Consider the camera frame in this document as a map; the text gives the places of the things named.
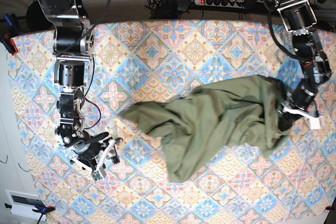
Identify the black round stool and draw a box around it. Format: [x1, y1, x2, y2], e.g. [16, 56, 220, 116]
[26, 1, 53, 31]

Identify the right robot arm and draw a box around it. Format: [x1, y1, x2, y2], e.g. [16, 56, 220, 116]
[38, 0, 119, 173]

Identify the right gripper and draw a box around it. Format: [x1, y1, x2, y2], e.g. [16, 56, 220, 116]
[71, 132, 121, 169]

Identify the green t-shirt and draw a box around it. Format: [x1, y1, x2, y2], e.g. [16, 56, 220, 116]
[119, 75, 289, 183]

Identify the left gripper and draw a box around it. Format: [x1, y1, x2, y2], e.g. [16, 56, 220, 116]
[278, 79, 318, 131]

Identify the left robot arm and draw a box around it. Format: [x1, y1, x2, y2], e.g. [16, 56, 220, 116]
[262, 0, 332, 131]

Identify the blue clamp bottom left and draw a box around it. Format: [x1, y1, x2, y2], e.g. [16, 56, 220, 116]
[5, 204, 55, 223]

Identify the white power strip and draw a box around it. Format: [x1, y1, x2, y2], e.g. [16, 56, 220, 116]
[194, 0, 243, 8]

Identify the white wall outlet box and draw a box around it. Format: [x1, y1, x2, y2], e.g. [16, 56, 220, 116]
[5, 189, 44, 223]

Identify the patterned tablecloth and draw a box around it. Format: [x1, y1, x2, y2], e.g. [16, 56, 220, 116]
[5, 20, 335, 223]

